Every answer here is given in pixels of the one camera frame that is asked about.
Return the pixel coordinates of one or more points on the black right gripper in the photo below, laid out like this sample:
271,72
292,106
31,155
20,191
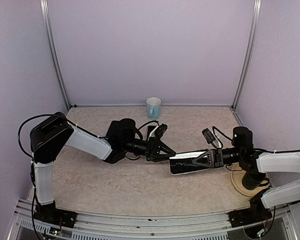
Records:
217,154

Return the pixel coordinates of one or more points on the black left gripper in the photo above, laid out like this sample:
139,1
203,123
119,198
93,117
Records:
153,151

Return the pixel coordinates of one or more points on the silver-edged black smartphone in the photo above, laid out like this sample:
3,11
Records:
150,130

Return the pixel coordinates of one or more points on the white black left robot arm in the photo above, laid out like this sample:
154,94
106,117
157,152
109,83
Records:
49,137

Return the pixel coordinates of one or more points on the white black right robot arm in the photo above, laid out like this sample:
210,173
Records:
257,162

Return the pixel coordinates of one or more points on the beige round plate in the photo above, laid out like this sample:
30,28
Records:
236,175

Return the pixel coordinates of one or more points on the light blue ceramic mug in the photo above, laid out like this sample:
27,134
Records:
153,105

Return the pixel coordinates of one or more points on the dark green mug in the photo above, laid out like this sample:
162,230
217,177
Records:
252,181

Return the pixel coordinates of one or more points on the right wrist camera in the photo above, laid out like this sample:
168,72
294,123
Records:
208,135

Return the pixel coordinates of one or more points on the aluminium front rail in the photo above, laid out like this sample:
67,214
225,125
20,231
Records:
99,226

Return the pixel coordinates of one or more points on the right aluminium corner post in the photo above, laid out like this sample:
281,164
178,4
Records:
248,53

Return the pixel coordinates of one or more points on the aluminium corner post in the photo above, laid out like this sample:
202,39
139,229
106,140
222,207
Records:
248,53
44,5

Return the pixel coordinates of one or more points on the left aluminium corner post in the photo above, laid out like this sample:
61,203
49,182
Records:
44,5

